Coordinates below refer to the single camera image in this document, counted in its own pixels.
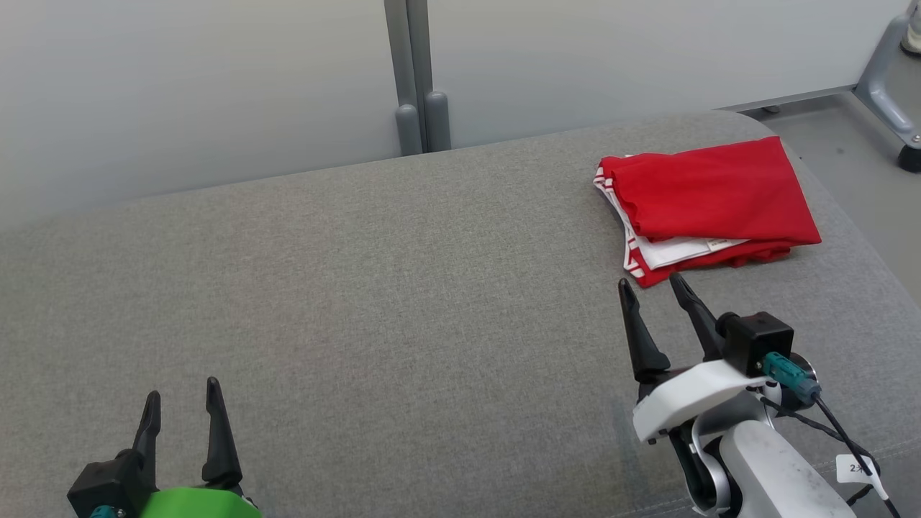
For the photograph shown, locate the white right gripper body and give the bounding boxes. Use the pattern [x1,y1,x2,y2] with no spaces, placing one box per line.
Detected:
[632,358,771,444]

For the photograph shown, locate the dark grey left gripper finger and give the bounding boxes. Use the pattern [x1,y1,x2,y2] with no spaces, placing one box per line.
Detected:
[201,376,244,492]
[131,390,163,476]

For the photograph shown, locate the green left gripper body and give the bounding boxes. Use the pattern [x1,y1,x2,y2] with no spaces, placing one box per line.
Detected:
[139,486,264,518]

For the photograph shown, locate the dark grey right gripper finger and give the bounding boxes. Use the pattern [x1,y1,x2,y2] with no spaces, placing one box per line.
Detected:
[617,278,672,384]
[668,271,728,361]

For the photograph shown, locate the red shorts with white stripe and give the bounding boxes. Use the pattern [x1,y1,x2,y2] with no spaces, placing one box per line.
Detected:
[632,240,794,289]

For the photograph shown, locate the red basketball jersey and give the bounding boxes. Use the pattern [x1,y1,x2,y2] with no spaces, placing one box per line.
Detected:
[593,135,822,280]

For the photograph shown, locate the white cable label tag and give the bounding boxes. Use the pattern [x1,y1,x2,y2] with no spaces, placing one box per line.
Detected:
[835,454,880,485]

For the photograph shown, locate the grey partition base rail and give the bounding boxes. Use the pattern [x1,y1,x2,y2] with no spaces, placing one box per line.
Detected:
[720,85,858,114]

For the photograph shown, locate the grey metal frame leg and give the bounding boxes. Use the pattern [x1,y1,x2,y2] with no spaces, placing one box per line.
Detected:
[854,13,921,174]

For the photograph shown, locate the grey partition post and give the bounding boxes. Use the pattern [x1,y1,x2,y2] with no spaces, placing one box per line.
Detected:
[406,0,453,154]
[383,0,424,158]

